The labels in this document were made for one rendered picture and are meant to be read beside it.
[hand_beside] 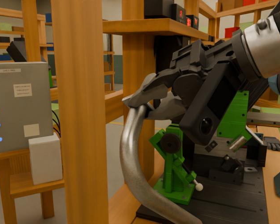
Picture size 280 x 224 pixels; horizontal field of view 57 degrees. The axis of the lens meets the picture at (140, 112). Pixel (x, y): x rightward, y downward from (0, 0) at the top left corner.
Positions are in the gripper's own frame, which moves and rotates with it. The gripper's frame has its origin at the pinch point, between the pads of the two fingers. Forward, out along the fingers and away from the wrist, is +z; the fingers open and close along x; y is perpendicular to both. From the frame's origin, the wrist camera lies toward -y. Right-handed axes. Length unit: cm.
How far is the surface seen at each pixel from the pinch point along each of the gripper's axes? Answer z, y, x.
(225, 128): 11, 46, -61
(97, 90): 18.5, 16.1, -0.4
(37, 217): 201, 38, -93
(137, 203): 40, 9, -46
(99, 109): 20.8, 13.9, -4.4
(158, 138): 25, 27, -35
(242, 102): 1, 54, -57
